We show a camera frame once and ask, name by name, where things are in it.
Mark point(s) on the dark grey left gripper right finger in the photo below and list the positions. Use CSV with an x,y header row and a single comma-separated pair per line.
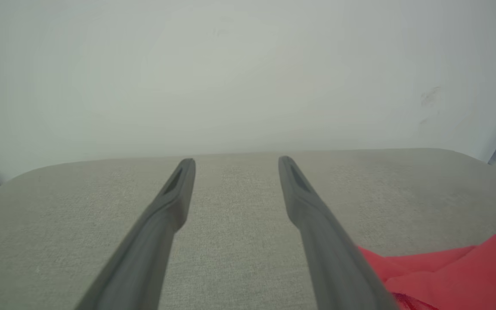
x,y
334,258

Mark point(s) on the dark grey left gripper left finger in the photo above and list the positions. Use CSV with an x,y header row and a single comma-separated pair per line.
x,y
144,254

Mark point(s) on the red garment with white trim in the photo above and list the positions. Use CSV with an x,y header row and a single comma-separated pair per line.
x,y
467,280

